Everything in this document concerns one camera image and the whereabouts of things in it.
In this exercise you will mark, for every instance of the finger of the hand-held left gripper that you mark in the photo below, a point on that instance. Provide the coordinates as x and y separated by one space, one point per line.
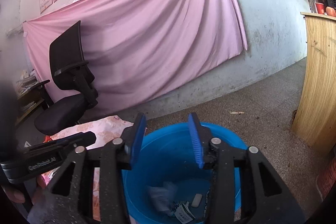
86 138
67 137

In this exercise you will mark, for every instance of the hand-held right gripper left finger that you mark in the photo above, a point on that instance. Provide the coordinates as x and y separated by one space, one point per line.
137 140

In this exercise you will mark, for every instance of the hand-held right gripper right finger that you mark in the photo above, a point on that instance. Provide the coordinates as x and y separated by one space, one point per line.
195 140

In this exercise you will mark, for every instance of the blue plastic bucket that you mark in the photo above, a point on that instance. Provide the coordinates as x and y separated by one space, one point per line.
168 155

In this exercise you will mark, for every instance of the trash pieces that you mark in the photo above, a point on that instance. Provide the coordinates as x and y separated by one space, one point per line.
160 195

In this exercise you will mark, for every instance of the small white block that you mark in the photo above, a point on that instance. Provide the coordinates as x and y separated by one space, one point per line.
197 200

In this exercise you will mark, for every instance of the blue-white wrapper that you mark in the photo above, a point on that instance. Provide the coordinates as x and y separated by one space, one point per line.
182 212

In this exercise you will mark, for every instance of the person's left hand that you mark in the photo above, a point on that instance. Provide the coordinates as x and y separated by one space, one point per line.
15 195

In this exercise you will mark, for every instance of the floral blanket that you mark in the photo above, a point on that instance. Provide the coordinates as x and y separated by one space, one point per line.
105 127

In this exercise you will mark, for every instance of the small wooden stick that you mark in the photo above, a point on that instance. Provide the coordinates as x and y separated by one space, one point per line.
236 112

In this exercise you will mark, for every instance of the papers in shelf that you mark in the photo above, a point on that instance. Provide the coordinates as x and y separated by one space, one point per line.
28 106

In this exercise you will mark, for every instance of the wooden desk shelf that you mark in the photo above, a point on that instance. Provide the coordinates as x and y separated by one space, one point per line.
29 98

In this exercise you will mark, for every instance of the stack of books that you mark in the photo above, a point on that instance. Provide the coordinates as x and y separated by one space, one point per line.
26 81

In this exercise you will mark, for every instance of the black office chair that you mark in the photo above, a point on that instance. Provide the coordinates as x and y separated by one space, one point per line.
67 61

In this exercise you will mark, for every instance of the pink hanging sheet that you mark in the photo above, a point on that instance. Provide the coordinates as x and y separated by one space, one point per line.
147 37

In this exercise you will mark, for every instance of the wooden cabinet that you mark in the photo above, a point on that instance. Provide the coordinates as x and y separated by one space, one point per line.
317 82

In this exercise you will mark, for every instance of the red patterned fabric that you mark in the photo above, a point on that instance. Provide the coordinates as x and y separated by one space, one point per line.
328 179

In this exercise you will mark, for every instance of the red cup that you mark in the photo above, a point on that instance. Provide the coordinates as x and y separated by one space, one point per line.
319 8

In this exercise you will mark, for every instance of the orange fruit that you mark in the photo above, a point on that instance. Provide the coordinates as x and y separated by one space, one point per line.
331 11

